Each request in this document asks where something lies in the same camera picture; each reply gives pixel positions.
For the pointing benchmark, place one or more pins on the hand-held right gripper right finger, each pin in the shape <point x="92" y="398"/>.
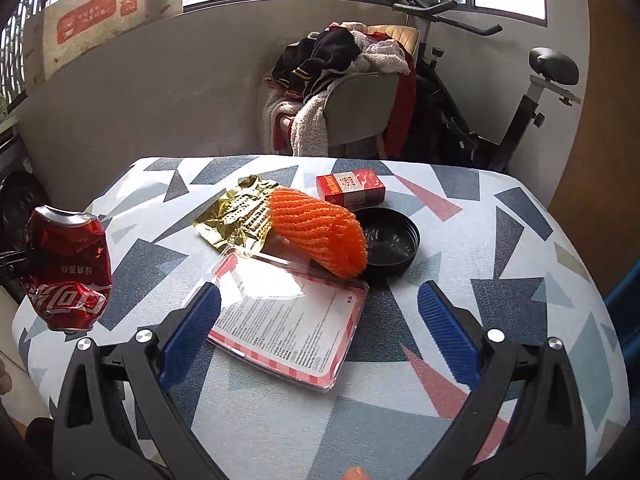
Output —
<point x="447" y="330"/>

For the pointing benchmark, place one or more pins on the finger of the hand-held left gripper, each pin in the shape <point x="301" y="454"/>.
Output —
<point x="12" y="265"/>

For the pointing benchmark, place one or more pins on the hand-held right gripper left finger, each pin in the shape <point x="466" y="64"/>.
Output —
<point x="192" y="332"/>

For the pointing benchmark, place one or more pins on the crushed red soda can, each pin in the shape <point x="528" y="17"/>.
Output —
<point x="70" y="270"/>

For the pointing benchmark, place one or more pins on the clear plastic tray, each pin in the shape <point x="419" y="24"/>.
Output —
<point x="290" y="330"/>

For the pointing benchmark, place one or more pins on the black round lid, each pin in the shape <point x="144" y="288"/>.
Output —
<point x="395" y="250"/>

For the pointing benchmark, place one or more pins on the table with geometric cloth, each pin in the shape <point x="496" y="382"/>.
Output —
<point x="525" y="270"/>

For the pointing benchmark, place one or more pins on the gold foil wrapper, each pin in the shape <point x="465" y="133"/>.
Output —
<point x="235" y="215"/>

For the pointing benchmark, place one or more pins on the orange foam fruit net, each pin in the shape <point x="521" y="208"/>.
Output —
<point x="320" y="230"/>

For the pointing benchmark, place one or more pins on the red cardboard box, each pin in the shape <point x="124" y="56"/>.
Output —
<point x="350" y="187"/>

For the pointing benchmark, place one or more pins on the black exercise bike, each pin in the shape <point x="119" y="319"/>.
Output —
<point x="520" y="125"/>

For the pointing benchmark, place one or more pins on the red cloth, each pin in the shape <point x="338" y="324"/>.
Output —
<point x="402" y="110"/>

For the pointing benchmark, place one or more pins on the white fleece blanket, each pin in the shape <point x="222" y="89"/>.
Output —
<point x="307" y="130"/>

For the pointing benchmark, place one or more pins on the beige chair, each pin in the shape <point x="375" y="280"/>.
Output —
<point x="355" y="110"/>

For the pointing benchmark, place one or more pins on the printed cardboard box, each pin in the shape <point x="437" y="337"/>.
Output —
<point x="100" y="15"/>

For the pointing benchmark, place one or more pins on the wooden door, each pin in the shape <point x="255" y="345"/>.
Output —
<point x="600" y="110"/>

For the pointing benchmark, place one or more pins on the pink white garment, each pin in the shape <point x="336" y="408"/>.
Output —
<point x="385" y="57"/>

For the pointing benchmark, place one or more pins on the black garment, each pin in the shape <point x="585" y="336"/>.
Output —
<point x="325" y="55"/>

